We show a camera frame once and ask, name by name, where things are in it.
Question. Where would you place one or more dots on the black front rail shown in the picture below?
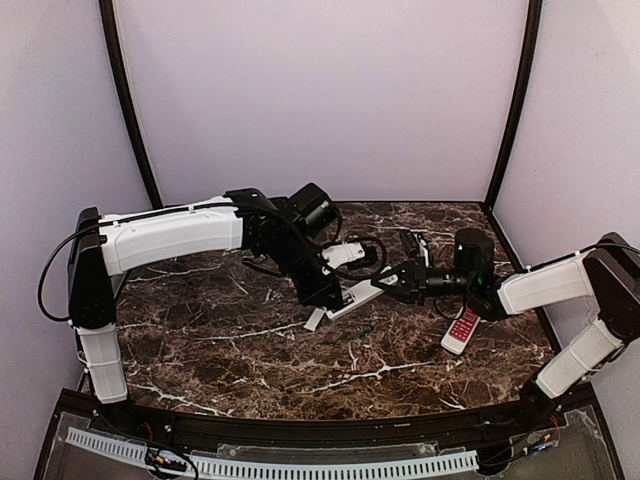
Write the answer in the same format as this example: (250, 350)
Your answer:
(464, 428)

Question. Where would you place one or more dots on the right black frame post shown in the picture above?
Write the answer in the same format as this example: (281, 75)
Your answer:
(525, 64)

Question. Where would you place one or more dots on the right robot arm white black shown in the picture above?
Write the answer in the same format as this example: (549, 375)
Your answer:
(607, 271)

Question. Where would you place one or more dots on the white slotted cable duct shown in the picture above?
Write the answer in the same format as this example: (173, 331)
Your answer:
(235, 462)

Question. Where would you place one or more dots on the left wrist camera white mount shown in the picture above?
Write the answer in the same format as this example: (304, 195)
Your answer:
(343, 253)

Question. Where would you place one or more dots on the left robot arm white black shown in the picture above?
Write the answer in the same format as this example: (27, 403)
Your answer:
(102, 247)

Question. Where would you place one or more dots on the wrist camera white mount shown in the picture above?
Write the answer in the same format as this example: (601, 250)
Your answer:
(415, 246)
(343, 253)

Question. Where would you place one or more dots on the white battery cover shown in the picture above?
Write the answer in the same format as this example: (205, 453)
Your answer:
(314, 320)

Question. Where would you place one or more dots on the white air conditioner remote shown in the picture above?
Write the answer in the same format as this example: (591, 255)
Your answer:
(355, 297)

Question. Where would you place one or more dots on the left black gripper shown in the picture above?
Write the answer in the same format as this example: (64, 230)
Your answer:
(326, 293)

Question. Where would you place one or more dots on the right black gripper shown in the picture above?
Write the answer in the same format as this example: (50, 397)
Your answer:
(413, 279)

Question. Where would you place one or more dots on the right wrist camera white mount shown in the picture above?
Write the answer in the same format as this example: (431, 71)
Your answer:
(415, 246)

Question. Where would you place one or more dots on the left black frame post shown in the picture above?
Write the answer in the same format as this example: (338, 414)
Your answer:
(125, 98)

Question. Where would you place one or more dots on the black frame post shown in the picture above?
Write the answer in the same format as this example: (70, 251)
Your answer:
(525, 64)
(125, 98)

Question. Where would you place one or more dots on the red white remote control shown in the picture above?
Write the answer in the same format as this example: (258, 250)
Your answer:
(460, 332)

